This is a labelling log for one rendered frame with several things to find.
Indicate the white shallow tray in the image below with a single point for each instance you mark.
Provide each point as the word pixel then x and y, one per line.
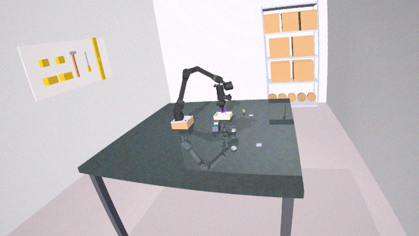
pixel 219 116

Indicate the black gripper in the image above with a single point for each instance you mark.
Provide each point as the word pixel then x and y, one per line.
pixel 221 102

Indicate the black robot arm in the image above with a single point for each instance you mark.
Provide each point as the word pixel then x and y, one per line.
pixel 178 115

